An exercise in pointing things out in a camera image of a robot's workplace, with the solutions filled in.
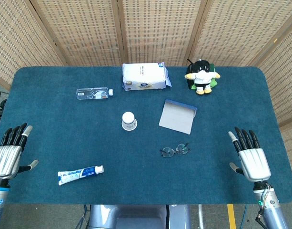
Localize metal table leg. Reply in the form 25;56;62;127
197;204;205;229

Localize white paper cup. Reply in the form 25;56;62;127
121;111;138;131

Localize white tissue pack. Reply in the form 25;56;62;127
122;62;172;91

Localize black white penguin plush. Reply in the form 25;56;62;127
184;59;221;95

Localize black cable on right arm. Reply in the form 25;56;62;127
255;185;274;229

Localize clear plastic water bottle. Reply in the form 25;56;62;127
76;87;114;101

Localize blue white toothpaste tube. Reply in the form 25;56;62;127
57;165;104;186

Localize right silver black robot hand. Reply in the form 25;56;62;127
228;126;272;183

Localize blue white box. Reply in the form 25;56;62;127
158;99;198;135

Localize woven bamboo screen panel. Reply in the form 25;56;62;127
111;0;208;67
183;0;292;67
252;22;292;215
0;0;68;91
30;0;127;67

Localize black eyeglasses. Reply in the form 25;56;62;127
159;142;191;158

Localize blue carpet table cover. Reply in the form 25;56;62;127
0;66;292;205

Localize blue floor cable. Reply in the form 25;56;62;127
239;204;248;229

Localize grey robot torso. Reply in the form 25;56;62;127
88;204;191;229

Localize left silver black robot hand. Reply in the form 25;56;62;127
0;123;39;180

